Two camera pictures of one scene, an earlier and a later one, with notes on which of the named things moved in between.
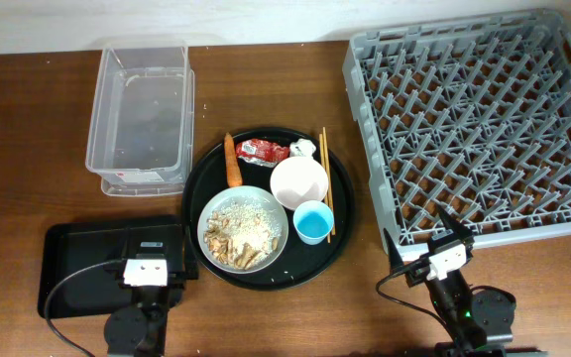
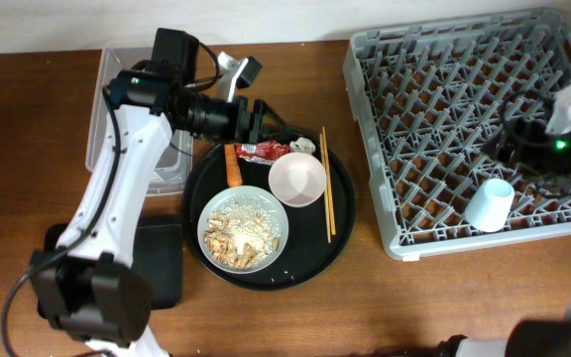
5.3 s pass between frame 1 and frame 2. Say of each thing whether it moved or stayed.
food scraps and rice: stayed
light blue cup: moved
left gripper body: moved
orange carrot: stayed
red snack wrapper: stayed
